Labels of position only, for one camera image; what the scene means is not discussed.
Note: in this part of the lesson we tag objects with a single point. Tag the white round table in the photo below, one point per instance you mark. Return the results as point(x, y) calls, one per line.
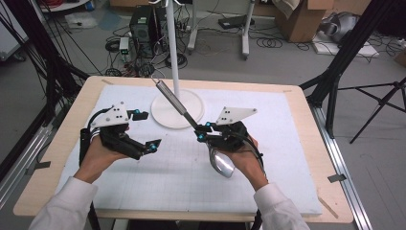
point(63, 4)

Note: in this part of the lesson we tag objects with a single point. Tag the metal ladle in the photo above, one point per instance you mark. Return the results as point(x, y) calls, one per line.
point(172, 96)

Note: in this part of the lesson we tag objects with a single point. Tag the white gridded mat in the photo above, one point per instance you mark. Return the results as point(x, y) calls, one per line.
point(191, 179)

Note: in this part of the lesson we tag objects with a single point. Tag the black computer tower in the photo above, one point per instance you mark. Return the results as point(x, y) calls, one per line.
point(141, 30)

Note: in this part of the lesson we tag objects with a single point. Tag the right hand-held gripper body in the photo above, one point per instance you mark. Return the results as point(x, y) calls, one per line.
point(230, 137)

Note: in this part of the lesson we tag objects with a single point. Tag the person's left hand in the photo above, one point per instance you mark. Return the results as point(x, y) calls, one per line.
point(95, 159)

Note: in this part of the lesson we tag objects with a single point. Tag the black flat device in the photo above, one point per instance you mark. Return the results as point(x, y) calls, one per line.
point(234, 21)

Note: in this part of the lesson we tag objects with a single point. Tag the small silver electronic box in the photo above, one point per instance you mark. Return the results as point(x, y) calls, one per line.
point(124, 45)

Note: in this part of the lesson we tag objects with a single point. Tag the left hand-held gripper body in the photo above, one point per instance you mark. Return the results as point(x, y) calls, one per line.
point(118, 137)

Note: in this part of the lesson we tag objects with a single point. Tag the aluminium rail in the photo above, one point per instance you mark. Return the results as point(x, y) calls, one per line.
point(22, 166)
point(343, 166)

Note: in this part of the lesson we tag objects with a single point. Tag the white foam board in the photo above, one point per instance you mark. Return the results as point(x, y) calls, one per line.
point(346, 48)

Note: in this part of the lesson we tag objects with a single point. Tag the person's right hand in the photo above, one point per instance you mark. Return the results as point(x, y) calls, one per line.
point(248, 166)

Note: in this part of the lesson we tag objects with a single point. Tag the white stand with round base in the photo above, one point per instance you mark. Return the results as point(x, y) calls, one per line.
point(166, 111)

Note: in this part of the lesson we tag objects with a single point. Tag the black tripod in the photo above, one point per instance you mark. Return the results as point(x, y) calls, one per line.
point(381, 101)

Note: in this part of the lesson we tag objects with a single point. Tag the thin wooden stick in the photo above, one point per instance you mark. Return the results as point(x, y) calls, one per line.
point(327, 207)

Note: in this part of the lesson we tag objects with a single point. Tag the grey bag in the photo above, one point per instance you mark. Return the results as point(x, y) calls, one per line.
point(339, 26)

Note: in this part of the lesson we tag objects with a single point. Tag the black metal frame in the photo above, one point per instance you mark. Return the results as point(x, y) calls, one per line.
point(48, 64)
point(338, 60)

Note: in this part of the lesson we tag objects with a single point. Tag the cardboard box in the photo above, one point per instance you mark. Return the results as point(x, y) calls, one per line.
point(301, 22)

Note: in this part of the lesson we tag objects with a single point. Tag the black tape piece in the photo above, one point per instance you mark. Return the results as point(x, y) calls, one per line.
point(336, 178)
point(41, 165)

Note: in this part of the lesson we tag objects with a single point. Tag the white rolling stand frame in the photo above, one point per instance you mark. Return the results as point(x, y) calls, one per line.
point(245, 32)

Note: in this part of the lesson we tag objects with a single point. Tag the grey cabinet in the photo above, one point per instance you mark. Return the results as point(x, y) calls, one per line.
point(9, 40)

